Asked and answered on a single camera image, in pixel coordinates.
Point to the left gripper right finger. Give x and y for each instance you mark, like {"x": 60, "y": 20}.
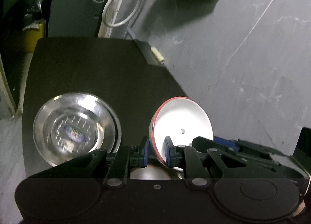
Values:
{"x": 170, "y": 152}

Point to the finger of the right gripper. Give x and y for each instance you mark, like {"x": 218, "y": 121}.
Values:
{"x": 201, "y": 145}

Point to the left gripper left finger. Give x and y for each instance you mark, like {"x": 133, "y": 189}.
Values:
{"x": 144, "y": 152}

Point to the small steel plate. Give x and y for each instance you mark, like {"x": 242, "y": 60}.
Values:
{"x": 72, "y": 125}

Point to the small steel bowl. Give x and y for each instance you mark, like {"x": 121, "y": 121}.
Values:
{"x": 152, "y": 172}

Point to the cream rolled cloth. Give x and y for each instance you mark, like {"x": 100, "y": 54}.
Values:
{"x": 159, "y": 57}

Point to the steel cleaver knife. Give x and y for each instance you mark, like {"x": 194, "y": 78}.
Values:
{"x": 144, "y": 48}

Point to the yellow bin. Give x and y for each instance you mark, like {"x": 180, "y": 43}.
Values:
{"x": 32, "y": 33}

